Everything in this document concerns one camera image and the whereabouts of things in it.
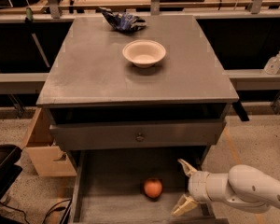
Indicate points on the orange round can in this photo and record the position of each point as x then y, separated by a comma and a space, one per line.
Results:
153, 188

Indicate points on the round metal drawer knob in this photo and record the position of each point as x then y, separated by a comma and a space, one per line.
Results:
140, 137

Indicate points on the grey top drawer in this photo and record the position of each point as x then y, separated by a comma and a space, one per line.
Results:
122, 135

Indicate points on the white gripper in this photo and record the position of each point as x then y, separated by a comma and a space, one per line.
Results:
198, 184

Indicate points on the white paper bowl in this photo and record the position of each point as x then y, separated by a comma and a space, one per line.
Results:
144, 53

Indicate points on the blue crumpled chip bag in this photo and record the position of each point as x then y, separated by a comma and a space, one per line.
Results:
122, 21

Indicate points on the clear sanitizer pump bottle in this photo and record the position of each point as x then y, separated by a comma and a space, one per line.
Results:
273, 65

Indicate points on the black bin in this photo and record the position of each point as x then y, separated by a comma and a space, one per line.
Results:
9, 171

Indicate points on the open grey middle drawer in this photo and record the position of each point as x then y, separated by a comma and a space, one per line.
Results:
109, 187

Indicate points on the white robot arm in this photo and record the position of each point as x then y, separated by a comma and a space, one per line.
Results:
243, 187

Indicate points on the grey wooden drawer cabinet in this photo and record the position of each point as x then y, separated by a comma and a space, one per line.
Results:
91, 81

